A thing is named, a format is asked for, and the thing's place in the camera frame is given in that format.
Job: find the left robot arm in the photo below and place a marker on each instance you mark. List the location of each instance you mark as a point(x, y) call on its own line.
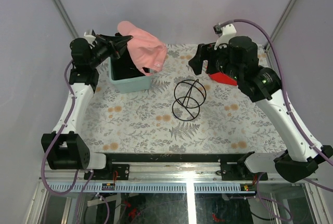
point(64, 147)

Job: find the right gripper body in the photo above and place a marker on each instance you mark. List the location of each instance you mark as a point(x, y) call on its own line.
point(218, 59)

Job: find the teal plastic bin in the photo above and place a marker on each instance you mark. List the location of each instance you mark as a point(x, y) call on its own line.
point(131, 84)

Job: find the pink baseball cap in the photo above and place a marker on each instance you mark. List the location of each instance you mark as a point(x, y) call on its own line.
point(147, 52)

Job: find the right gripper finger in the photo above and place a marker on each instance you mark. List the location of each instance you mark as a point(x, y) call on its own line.
point(203, 52)
point(196, 64)

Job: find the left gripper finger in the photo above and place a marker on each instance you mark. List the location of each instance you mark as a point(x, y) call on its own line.
point(117, 49)
point(115, 40)

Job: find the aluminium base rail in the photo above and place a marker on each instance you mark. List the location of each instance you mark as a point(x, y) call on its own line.
point(163, 172)

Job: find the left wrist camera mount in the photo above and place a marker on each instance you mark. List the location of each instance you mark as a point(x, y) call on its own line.
point(90, 36)

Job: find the red cloth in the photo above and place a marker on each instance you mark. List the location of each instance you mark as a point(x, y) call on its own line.
point(218, 76)

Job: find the right corner aluminium post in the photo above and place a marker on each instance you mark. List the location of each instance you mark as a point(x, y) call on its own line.
point(283, 19)

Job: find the black cap gold logo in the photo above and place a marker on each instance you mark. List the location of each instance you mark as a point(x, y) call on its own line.
point(124, 68)

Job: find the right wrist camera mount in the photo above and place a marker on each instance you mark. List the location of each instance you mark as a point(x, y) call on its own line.
point(225, 33)

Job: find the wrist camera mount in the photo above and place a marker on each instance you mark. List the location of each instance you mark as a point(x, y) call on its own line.
point(225, 33)
point(90, 36)

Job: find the corner aluminium post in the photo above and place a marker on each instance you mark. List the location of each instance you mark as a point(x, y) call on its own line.
point(283, 19)
point(65, 18)

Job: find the floral table mat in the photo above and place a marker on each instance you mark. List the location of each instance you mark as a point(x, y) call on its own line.
point(150, 121)

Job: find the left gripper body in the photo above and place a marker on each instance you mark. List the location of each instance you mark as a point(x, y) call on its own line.
point(101, 51)

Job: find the black wire hat stand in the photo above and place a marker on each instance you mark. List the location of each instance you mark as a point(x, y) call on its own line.
point(189, 96)

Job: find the left corner aluminium post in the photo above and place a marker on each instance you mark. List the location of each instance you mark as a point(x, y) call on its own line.
point(65, 18)

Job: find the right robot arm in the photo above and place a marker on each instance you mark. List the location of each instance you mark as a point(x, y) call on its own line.
point(238, 59)

